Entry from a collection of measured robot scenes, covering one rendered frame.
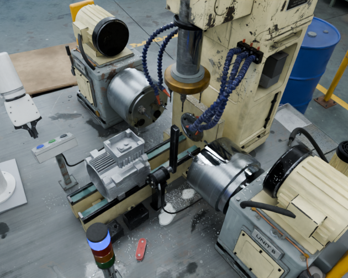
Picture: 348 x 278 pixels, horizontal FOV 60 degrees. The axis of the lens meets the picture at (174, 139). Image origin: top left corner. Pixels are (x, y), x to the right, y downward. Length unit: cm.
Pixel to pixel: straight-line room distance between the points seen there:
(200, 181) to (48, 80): 249
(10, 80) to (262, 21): 90
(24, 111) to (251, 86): 88
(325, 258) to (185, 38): 82
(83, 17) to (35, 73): 195
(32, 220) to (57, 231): 13
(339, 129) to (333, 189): 248
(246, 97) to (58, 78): 243
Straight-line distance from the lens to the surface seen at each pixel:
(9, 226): 150
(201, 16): 100
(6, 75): 125
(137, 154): 119
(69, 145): 135
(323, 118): 341
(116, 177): 117
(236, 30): 121
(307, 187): 91
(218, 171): 111
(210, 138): 136
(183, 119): 146
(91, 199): 138
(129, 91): 142
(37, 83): 337
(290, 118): 263
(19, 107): 128
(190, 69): 114
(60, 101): 199
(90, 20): 160
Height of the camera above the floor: 200
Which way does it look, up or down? 46 degrees down
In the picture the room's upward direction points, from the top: 3 degrees clockwise
